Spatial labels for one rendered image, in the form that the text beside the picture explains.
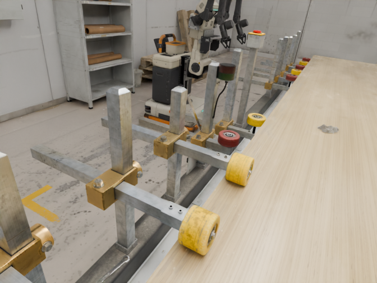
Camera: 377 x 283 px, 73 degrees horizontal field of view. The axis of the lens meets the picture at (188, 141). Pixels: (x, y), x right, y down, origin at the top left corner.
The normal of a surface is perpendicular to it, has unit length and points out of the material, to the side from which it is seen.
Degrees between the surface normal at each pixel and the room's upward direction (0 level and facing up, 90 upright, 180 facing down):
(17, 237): 90
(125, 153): 90
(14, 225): 90
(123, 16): 90
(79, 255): 0
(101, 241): 0
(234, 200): 0
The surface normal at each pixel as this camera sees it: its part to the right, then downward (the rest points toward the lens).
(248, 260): 0.08, -0.88
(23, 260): 0.88, 0.29
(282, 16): -0.48, 0.39
